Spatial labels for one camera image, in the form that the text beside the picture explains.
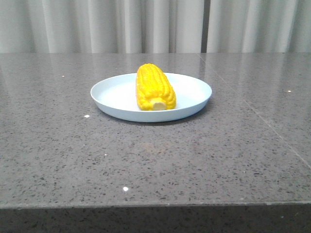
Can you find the yellow corn cob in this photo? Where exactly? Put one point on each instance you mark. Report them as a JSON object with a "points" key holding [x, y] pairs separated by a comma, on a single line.
{"points": [[153, 89]]}

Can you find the light blue plate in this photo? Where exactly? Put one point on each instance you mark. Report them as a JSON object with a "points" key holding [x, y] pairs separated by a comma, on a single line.
{"points": [[116, 96]]}

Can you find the white curtain right panel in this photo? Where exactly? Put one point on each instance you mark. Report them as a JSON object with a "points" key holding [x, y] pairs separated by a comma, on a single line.
{"points": [[259, 26]]}

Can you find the white curtain panel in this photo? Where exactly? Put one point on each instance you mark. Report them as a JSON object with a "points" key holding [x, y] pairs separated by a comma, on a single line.
{"points": [[101, 26], [259, 26]]}

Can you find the white curtain left panel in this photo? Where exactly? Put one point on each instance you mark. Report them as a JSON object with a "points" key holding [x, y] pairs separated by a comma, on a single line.
{"points": [[101, 26]]}

